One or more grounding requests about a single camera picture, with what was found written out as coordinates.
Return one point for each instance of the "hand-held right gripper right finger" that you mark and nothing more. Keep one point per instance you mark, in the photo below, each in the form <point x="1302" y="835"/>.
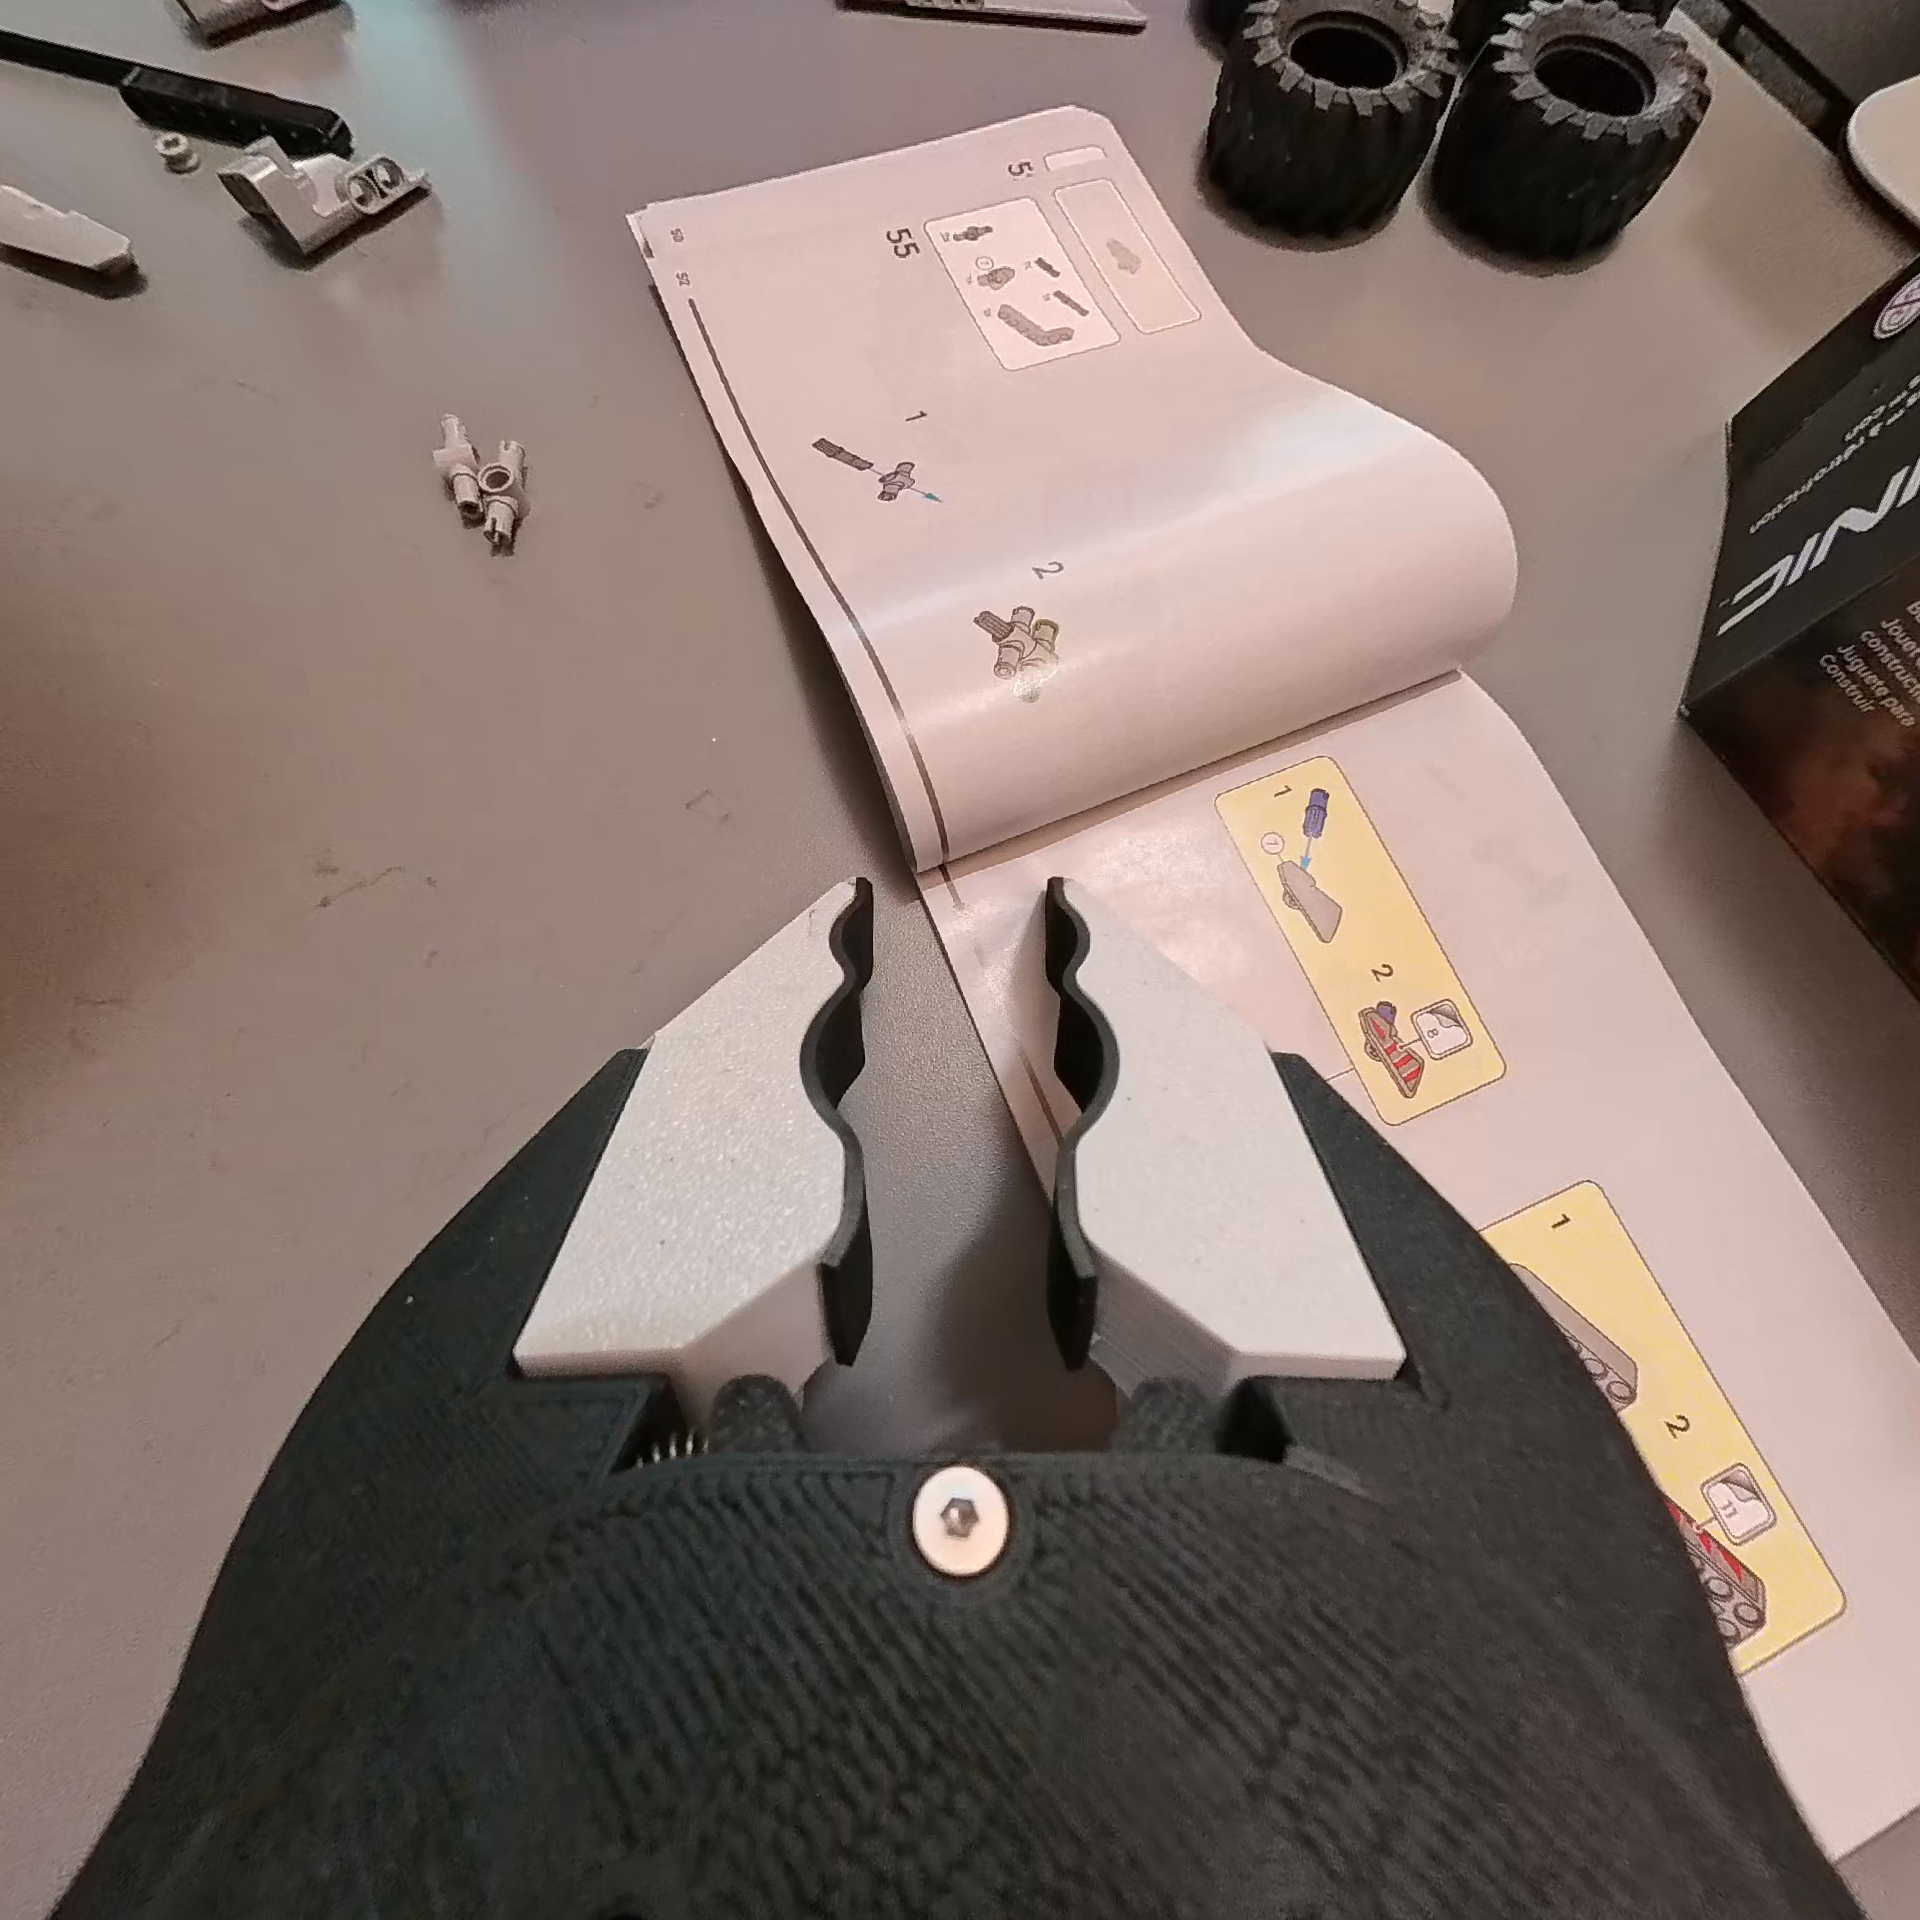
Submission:
<point x="1230" y="1184"/>

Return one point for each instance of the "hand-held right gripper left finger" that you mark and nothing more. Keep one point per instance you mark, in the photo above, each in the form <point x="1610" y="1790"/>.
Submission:
<point x="690" y="1184"/>

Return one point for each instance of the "instruction booklet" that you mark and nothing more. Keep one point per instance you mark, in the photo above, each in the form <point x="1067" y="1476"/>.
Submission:
<point x="1200" y="480"/>

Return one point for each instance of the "grey pin connector assembly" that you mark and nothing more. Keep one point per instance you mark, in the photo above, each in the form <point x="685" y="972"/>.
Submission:
<point x="492" y="482"/>

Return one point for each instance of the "black cardboard box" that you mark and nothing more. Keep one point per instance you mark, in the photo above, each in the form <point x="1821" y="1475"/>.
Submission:
<point x="1814" y="600"/>

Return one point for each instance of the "grey panel part with holes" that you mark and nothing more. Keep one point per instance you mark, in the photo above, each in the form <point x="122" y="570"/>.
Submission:
<point x="315" y="202"/>

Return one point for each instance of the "black rubber tire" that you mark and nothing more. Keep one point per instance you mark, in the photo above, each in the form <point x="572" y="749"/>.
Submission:
<point x="1329" y="135"/>
<point x="1569" y="158"/>

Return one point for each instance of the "plain grey panel part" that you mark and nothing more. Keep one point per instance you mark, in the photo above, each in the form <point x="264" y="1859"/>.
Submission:
<point x="60" y="232"/>

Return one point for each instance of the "small grey bush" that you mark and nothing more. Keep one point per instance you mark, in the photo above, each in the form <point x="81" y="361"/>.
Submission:
<point x="176" y="151"/>

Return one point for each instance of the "grey flat plate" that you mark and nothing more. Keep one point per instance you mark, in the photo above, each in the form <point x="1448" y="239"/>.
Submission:
<point x="1072" y="13"/>

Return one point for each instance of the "long black beam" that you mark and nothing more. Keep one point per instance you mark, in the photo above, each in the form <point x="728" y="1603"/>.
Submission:
<point x="210" y="93"/>

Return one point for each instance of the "white rounded object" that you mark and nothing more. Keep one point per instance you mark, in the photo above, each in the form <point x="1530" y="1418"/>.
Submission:
<point x="1890" y="151"/>

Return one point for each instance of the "grey angled part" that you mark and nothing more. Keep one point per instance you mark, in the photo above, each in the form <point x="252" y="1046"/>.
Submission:
<point x="241" y="13"/>

